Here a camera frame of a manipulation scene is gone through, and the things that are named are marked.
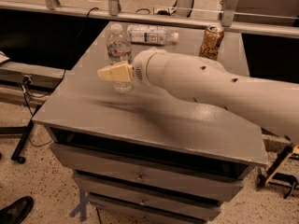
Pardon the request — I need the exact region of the top grey drawer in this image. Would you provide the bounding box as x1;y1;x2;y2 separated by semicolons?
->
50;144;243;202

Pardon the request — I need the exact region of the lying clear water bottle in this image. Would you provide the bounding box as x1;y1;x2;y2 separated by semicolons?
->
127;24;179;46

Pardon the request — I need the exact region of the black stand leg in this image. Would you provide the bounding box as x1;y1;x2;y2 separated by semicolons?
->
10;105;43;165

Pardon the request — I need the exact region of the white power strip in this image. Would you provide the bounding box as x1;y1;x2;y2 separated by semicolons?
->
153;6;176;16

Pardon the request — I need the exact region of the grey drawer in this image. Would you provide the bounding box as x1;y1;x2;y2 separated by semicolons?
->
72;173;222;221
87;193;208;224
50;144;243;202

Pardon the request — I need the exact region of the grey drawer cabinet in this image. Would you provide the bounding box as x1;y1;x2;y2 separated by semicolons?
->
32;21;269;224

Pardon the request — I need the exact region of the grey metal rail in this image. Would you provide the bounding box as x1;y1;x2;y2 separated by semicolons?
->
0;1;299;39

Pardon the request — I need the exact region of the yellow black clamp stand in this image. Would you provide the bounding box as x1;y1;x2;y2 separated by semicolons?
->
257;143;299;199

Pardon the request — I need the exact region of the golden soda can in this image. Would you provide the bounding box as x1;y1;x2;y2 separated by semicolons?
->
199;25;224;61

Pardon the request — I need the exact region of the bottom grey drawer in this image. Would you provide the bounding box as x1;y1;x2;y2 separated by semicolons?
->
87;193;208;224

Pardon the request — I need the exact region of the black leather shoe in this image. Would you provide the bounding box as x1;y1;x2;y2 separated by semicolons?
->
0;196;34;224

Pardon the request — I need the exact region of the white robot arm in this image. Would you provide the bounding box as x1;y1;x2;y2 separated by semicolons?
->
97;48;299;144

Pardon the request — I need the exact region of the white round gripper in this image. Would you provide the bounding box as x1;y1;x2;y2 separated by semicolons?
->
97;48;168;87

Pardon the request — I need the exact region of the middle grey drawer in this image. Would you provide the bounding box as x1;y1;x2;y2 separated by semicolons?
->
72;173;222;221

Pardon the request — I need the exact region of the black cable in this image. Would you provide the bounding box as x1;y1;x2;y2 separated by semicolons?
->
18;7;100;147

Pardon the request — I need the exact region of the clear water bottle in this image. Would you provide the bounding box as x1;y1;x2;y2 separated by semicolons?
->
107;23;134;94
127;24;179;46

